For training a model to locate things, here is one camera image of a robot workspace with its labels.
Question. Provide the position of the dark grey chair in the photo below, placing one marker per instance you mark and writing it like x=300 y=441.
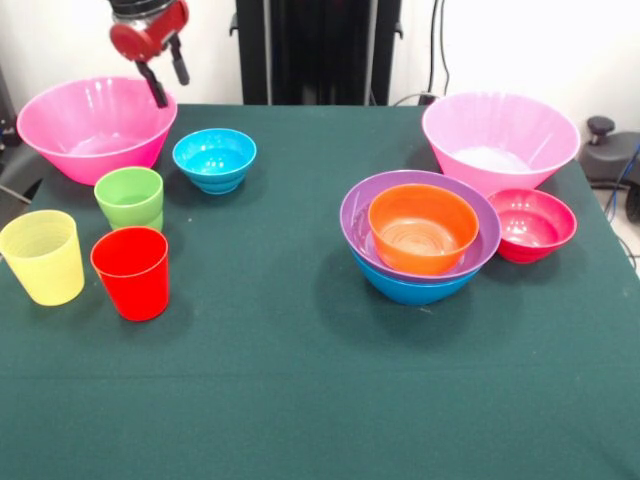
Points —
x=15 y=175

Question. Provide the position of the black rounded floor base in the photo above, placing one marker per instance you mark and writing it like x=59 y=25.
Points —
x=607 y=155

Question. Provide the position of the orange bowl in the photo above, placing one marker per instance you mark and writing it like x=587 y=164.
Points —
x=422 y=250

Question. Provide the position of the purple bowl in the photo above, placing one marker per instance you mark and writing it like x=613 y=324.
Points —
x=357 y=225

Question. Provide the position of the yellow cup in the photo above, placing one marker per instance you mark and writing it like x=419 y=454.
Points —
x=45 y=270

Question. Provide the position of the crimson bowl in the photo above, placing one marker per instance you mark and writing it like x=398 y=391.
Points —
x=530 y=225

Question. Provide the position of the large blue bowl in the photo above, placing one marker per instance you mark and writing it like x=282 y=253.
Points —
x=415 y=292

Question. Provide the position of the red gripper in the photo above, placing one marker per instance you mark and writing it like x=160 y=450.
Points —
x=160 y=32

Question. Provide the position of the red cup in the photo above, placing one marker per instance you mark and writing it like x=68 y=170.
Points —
x=135 y=285

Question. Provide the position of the large pink bowl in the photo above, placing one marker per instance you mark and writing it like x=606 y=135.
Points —
x=100 y=165
x=500 y=170

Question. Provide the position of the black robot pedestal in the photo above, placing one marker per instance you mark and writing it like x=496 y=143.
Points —
x=320 y=50

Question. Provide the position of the dark green tablecloth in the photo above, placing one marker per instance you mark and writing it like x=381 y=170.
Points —
x=280 y=375

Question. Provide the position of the green cup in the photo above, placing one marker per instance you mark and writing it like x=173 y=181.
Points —
x=127 y=195

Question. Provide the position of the small blue bowl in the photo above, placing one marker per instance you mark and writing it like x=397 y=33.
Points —
x=215 y=155

